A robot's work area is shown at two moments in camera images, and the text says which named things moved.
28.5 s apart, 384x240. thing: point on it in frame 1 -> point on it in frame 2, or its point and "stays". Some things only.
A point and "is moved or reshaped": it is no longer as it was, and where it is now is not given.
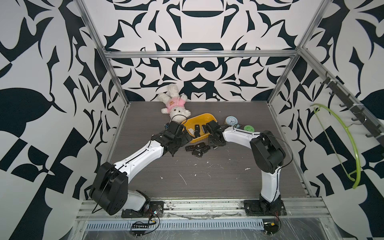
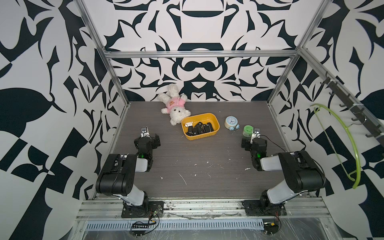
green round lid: [249, 128] stays
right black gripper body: [212, 141] -> [249, 147]
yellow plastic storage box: [193, 126] stays
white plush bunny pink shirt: [175, 104] stays
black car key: [197, 131] is moved or reshaped
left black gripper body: [182, 140] -> [154, 142]
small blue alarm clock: [232, 120] stays
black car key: [190, 148] -> [190, 130]
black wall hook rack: [367, 123] stays
